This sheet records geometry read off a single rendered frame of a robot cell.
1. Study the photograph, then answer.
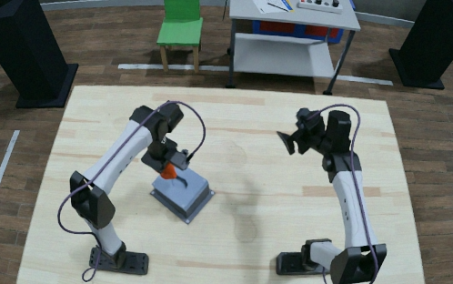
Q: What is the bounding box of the orange-red peg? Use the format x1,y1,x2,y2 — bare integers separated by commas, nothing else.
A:
156,163,177,179

